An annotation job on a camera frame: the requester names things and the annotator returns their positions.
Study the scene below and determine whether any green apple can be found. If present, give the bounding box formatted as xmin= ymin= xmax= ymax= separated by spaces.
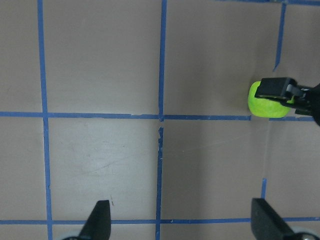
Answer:
xmin=247 ymin=81 xmax=291 ymax=118

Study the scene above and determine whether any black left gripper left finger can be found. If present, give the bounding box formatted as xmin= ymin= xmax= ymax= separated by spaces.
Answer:
xmin=78 ymin=200 xmax=111 ymax=240

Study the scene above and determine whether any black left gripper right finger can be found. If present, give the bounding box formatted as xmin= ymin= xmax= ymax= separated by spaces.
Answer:
xmin=250 ymin=198 xmax=320 ymax=240

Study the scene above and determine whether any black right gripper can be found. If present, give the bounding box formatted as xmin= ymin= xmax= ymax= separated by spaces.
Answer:
xmin=254 ymin=77 xmax=320 ymax=126

